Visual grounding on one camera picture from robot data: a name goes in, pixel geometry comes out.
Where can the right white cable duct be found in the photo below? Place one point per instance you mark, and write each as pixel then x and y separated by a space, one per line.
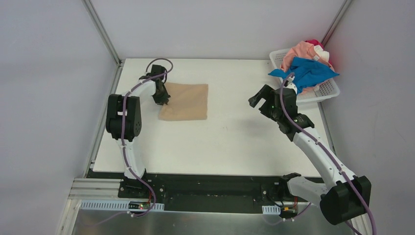
pixel 271 210

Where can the white plastic laundry basket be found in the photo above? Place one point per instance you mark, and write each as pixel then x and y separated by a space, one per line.
pixel 327 90

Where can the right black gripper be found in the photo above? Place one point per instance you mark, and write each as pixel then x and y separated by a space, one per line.
pixel 266 101

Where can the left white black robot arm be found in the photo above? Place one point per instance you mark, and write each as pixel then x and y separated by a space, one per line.
pixel 124 121

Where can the left aluminium frame post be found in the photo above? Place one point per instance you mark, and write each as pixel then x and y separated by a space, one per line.
pixel 92 12

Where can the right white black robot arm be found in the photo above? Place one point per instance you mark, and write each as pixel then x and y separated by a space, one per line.
pixel 342 195

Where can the aluminium frame post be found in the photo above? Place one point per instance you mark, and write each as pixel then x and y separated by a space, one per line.
pixel 336 21
pixel 92 12

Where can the blue t shirt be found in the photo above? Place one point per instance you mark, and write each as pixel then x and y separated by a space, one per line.
pixel 307 73

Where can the right aluminium frame post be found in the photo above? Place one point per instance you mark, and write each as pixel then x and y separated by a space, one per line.
pixel 336 21

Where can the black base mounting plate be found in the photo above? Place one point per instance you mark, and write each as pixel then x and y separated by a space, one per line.
pixel 222 204

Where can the beige t shirt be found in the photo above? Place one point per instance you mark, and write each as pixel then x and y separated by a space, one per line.
pixel 187 102

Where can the red t shirt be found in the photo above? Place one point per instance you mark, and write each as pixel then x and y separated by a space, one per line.
pixel 315 43

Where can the white cable duct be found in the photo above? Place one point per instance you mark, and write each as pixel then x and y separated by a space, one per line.
pixel 119 205
pixel 271 210

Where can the white t shirt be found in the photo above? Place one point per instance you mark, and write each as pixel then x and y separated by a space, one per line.
pixel 323 54

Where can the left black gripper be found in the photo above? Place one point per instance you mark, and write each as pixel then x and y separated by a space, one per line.
pixel 161 95

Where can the pink t shirt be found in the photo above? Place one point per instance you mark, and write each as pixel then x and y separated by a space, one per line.
pixel 302 50

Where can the left white cable duct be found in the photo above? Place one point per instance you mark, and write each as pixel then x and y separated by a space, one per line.
pixel 119 205

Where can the aluminium front rail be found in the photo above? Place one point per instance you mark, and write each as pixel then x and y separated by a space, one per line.
pixel 94 191

